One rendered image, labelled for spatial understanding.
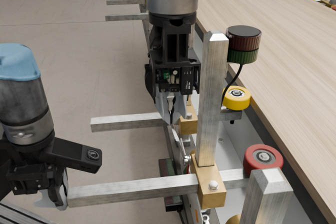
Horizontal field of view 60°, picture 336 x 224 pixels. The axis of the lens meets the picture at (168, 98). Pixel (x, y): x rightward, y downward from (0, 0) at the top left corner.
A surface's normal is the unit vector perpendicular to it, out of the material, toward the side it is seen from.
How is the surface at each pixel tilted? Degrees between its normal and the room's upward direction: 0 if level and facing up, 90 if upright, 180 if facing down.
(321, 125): 0
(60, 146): 31
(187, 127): 90
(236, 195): 0
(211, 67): 90
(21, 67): 87
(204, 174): 0
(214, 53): 90
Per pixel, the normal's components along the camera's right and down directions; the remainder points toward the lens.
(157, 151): 0.00, -0.83
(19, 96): 0.65, 0.42
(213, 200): 0.14, 0.55
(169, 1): -0.09, 0.52
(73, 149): 0.51, -0.74
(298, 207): -0.99, 0.07
